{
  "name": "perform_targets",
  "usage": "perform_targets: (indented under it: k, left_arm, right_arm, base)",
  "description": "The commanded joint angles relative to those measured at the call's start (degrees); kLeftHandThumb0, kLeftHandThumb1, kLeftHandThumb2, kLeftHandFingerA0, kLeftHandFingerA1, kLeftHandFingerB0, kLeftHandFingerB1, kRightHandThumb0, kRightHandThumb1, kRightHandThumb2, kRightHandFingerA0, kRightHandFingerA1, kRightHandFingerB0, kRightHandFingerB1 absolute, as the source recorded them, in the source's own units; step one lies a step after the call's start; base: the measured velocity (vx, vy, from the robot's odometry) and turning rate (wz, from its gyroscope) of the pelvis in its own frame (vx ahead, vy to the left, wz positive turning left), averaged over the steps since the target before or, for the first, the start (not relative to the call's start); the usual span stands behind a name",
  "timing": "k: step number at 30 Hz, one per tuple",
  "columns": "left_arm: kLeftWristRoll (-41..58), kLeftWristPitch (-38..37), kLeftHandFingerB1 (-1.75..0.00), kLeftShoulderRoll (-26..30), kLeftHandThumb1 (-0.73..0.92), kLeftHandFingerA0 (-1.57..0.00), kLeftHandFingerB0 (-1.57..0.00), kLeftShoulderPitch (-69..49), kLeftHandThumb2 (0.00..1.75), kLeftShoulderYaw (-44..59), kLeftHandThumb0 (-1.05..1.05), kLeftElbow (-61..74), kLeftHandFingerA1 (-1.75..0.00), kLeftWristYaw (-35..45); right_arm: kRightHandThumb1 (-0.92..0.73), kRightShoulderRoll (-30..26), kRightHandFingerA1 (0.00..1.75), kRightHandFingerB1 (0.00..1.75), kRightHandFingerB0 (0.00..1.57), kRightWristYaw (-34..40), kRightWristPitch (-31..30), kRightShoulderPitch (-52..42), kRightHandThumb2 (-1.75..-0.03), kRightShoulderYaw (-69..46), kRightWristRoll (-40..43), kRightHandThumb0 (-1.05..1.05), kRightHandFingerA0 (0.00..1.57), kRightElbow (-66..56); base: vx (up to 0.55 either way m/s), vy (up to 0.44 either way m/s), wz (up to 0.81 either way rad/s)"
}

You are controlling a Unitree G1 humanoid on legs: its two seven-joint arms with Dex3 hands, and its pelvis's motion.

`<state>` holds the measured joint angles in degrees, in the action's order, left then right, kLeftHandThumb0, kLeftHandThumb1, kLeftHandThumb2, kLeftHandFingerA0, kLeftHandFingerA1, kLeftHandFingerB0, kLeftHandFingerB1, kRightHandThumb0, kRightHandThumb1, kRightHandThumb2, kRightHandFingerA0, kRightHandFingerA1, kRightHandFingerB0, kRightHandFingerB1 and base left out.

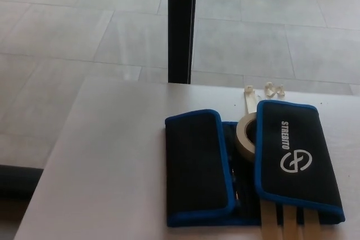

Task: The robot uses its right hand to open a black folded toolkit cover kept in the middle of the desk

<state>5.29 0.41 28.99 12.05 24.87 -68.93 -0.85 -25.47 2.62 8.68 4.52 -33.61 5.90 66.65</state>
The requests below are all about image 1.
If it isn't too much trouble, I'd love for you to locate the black toolkit case blue trim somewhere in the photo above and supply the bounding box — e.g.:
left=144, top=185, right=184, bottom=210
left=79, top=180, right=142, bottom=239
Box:
left=164, top=99, right=346, bottom=229

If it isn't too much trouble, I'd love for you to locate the beige masking tape roll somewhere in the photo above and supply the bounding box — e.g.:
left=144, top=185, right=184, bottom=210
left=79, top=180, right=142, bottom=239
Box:
left=235, top=112, right=258, bottom=164

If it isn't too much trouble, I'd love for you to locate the black vertical window frame post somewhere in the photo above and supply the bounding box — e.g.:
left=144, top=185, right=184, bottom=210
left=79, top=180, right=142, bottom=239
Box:
left=167, top=0, right=199, bottom=84

